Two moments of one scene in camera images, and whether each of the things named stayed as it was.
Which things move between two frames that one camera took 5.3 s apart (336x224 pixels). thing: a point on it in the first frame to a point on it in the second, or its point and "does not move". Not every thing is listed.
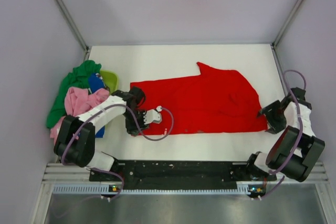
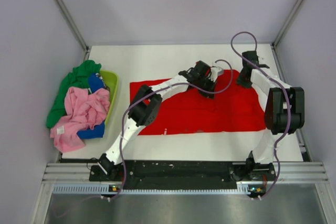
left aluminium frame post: [67, 14] does not move
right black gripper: [275, 126] to [240, 82]
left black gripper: [131, 129] to [211, 84]
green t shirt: [77, 77] does not move
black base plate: [181, 173] does not move
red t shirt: [218, 99] does not move
